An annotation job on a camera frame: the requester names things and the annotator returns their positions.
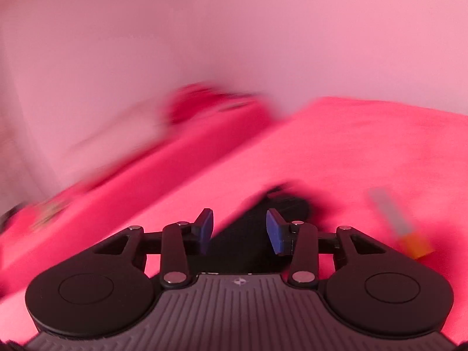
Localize near pink bed cover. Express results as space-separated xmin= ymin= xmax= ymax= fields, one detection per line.
xmin=0 ymin=96 xmax=468 ymax=344

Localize orange and white small item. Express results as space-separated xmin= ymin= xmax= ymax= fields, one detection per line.
xmin=370 ymin=189 xmax=433 ymax=260

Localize black pants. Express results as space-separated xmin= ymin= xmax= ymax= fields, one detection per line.
xmin=191 ymin=184 xmax=319 ymax=274

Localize far pink bed cover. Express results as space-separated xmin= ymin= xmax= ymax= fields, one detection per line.
xmin=1 ymin=84 xmax=274 ymax=295

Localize pink bed cover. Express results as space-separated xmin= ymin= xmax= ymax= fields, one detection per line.
xmin=0 ymin=96 xmax=468 ymax=344
xmin=1 ymin=84 xmax=274 ymax=295

